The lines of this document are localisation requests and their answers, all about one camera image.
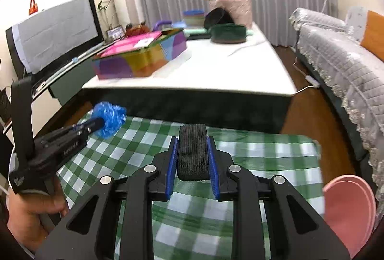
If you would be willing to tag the mint green tray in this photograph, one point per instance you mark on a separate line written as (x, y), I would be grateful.
(195, 32)

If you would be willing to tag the orange cushion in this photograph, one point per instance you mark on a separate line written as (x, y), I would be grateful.
(375, 35)

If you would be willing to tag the dark television stand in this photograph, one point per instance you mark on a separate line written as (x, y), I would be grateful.
(69, 83)

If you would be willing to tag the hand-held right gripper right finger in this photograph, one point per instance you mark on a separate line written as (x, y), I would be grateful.
(213, 170)

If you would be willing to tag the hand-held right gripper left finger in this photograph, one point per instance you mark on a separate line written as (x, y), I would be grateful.
(172, 170)

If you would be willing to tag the green checked tablecloth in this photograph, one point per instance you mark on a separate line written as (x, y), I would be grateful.
(255, 152)

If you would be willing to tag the photo frame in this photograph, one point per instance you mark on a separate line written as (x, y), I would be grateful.
(115, 33)

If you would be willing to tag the potted bamboo plant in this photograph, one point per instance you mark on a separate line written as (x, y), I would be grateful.
(103, 8)

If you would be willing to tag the grey quilted sofa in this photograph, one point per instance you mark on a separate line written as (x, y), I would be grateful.
(336, 56)

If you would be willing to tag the colourful rectangular box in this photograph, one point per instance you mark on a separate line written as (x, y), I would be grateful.
(135, 65)

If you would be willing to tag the white power strip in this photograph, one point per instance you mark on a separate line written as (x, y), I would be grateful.
(312, 81)

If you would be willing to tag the pink patterned basket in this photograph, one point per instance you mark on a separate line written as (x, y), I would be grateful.
(240, 11)

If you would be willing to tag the person's left hand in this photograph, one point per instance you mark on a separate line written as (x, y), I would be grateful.
(27, 218)

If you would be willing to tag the pink paper sheet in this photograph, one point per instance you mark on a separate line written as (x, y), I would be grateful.
(129, 45)

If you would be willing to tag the black elastic band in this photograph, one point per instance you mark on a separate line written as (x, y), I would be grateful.
(193, 152)

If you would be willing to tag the blue plastic bag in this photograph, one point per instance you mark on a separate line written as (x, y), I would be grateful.
(109, 116)

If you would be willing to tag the pink plastic basin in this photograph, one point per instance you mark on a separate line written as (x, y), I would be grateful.
(348, 206)

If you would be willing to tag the stack of coloured bowls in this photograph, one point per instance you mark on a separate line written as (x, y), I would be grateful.
(193, 18)

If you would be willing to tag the white top coffee table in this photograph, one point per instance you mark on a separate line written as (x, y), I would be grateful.
(225, 68)

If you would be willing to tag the red teapot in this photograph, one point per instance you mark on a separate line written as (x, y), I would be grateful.
(138, 29)

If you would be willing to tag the black television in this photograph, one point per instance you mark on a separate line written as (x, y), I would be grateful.
(97, 20)

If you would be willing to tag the grey television dust cover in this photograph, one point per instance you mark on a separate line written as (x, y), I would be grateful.
(57, 35)

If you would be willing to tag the dark green pot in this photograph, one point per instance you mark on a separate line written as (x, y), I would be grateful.
(228, 33)

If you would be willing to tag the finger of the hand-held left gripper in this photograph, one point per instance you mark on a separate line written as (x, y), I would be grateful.
(88, 131)
(72, 129)

